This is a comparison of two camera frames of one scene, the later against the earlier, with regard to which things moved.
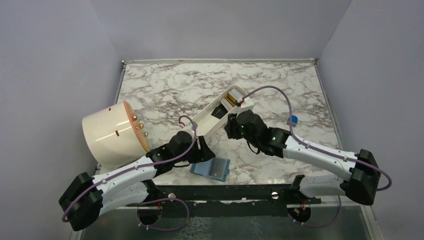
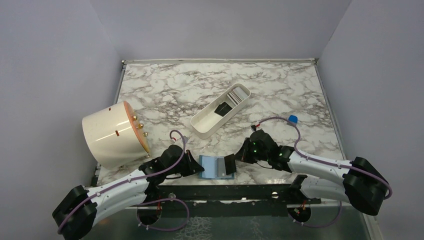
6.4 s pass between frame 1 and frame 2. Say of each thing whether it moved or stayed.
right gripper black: moved
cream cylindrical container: stayed
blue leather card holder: moved
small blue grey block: stayed
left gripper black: moved
